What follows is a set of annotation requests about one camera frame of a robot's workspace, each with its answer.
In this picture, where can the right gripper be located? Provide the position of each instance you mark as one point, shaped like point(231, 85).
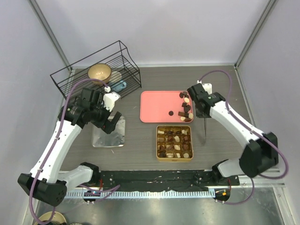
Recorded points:
point(200, 115)

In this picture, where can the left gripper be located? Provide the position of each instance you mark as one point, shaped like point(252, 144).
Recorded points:
point(106, 125)

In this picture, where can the metal tongs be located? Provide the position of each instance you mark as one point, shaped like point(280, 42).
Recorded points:
point(205, 130)

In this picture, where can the pink tray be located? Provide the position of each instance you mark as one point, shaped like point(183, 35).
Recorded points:
point(166, 107)

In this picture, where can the gold chocolate box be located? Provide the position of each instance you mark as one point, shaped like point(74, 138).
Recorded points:
point(174, 143)

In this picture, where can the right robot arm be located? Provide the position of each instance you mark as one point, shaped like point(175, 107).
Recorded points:
point(259, 153)

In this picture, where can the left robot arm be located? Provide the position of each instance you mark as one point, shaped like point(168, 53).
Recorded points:
point(44, 182)

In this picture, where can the silver box lid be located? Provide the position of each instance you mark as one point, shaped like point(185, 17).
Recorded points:
point(115, 139)

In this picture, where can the blue cup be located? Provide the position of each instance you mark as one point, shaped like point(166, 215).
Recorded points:
point(119, 86)

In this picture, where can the gold bowl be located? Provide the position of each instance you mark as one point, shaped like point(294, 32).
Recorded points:
point(100, 71)

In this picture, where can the black wire rack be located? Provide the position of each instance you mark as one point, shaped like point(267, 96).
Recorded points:
point(74, 77)

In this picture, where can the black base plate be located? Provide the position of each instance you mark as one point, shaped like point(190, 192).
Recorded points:
point(162, 180)

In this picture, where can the white cable duct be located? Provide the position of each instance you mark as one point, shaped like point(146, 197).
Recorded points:
point(82, 193)

